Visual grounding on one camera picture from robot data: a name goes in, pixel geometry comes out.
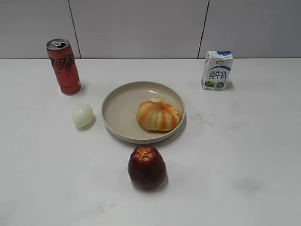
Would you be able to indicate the orange striped croissant bun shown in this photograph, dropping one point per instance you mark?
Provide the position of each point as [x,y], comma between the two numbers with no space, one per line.
[157,115]

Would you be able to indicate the beige round plate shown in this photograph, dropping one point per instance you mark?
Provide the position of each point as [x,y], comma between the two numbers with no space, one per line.
[120,107]

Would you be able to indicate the red apple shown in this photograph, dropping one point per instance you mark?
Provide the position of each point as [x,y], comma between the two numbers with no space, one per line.
[146,167]

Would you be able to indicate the white egg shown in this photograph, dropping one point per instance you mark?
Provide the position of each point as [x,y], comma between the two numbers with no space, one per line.
[82,115]

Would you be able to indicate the white blue milk carton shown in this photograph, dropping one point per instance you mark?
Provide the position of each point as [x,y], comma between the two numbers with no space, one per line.
[216,71]

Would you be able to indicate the red cola can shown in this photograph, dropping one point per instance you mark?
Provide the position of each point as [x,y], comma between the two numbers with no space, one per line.
[63,62]

